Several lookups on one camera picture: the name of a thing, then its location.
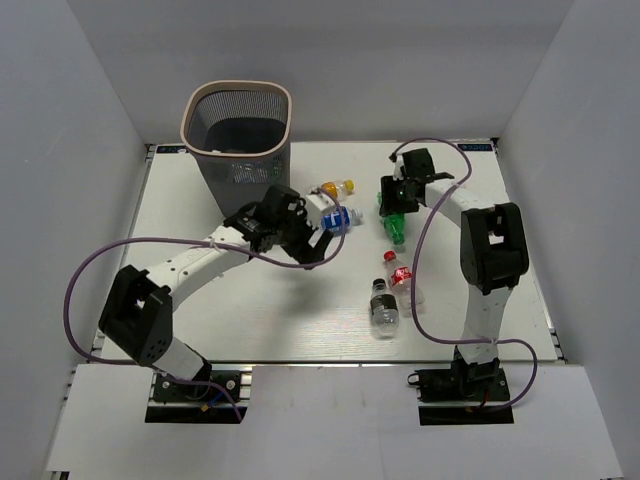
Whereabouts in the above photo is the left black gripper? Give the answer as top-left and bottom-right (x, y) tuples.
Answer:
(274, 202), (333, 269)

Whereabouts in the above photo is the green bottle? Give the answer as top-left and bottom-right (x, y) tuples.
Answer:
(267, 159), (283, 183)
(378, 213), (405, 246)

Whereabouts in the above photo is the clear bottle orange cap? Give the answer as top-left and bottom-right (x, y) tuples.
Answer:
(310, 179), (355, 200)

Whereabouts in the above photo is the clear bottle blue orange label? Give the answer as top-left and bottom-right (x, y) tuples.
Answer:
(231, 163), (269, 184)

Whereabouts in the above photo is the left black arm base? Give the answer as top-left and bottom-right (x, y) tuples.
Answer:
(145, 366), (252, 425)

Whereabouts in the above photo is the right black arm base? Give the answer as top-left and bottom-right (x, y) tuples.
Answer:
(407, 368), (514, 427)

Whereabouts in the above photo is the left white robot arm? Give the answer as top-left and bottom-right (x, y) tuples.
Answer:
(99, 185), (336, 399)

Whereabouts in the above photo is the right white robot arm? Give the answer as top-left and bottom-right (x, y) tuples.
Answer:
(380, 148), (529, 399)

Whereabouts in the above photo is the grey mesh waste bin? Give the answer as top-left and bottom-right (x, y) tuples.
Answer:
(180, 80), (292, 217)

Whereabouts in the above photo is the clear bottle red label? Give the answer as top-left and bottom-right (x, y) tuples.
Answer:
(383, 250), (424, 311)

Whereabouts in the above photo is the clear bottle black label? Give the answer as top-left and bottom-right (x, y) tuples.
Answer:
(369, 278), (400, 338)

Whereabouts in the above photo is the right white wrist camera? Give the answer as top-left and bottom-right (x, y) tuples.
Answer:
(389, 153), (405, 181)

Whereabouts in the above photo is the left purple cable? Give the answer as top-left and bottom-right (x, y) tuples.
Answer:
(65, 202), (349, 424)

